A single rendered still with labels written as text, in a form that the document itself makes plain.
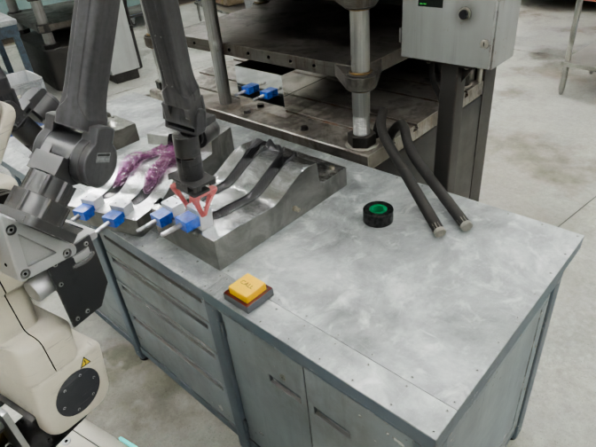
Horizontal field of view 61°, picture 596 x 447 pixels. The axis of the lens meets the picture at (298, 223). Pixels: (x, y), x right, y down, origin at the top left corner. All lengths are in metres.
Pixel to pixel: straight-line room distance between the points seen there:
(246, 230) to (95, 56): 0.60
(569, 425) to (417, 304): 1.01
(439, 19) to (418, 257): 0.73
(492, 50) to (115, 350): 1.81
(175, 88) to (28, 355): 0.57
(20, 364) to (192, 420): 1.00
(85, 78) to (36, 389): 0.61
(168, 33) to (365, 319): 0.67
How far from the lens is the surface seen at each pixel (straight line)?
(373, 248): 1.28
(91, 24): 0.85
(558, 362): 2.20
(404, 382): 0.99
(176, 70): 1.04
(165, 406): 2.07
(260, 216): 1.29
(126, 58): 5.64
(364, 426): 1.19
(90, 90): 0.85
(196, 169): 1.17
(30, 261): 0.86
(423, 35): 1.68
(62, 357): 1.15
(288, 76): 2.05
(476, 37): 1.61
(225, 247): 1.24
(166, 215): 1.32
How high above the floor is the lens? 1.57
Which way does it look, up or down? 34 degrees down
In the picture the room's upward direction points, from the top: 6 degrees counter-clockwise
